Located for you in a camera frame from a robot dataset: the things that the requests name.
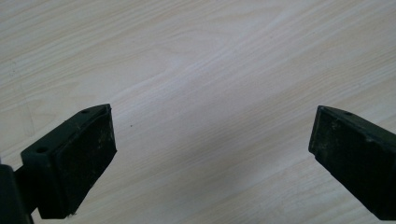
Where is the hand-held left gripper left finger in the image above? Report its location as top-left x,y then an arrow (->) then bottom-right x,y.
14,104 -> 118,220

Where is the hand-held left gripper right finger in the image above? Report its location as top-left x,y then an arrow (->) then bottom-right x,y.
307,105 -> 396,222

